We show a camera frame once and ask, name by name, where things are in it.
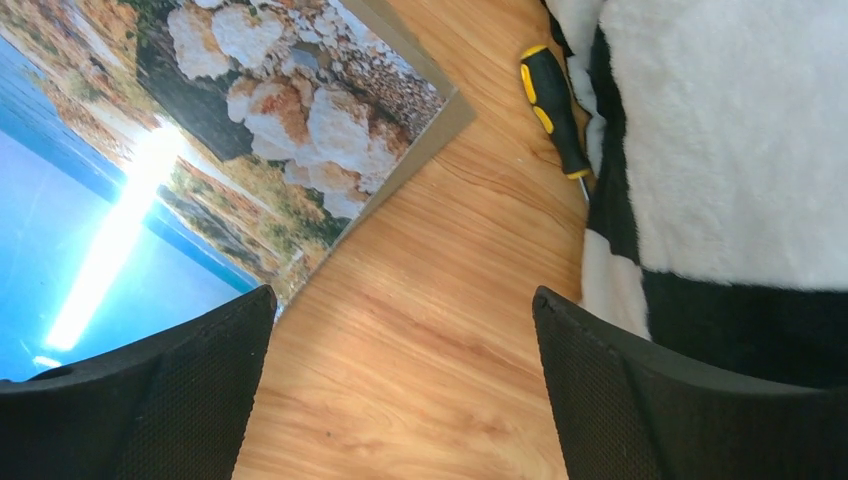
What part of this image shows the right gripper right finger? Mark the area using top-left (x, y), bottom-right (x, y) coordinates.
top-left (532, 286), bottom-right (847, 479)

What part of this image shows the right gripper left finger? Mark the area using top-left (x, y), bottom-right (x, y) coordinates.
top-left (1, 286), bottom-right (277, 479)

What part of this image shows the beach landscape photo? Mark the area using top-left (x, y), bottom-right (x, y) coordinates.
top-left (0, 0), bottom-right (458, 384)

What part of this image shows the yellow black screwdriver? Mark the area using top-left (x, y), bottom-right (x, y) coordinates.
top-left (520, 45), bottom-right (591, 204)

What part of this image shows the black white checkered pillow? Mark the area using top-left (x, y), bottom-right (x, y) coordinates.
top-left (546, 1), bottom-right (847, 388)

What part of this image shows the brown frame backing board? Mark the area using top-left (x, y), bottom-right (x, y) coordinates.
top-left (274, 0), bottom-right (478, 319)

